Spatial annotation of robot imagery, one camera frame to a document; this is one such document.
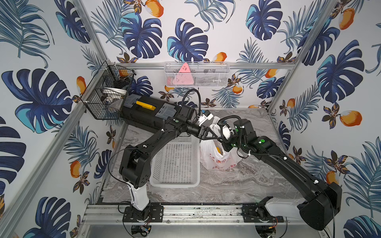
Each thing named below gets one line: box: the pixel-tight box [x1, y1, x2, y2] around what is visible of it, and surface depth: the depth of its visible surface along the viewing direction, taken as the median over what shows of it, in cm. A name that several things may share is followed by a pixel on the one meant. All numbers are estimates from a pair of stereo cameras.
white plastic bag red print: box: [199, 116, 243, 171], surface depth 78 cm
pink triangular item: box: [172, 62, 194, 85], surface depth 92 cm
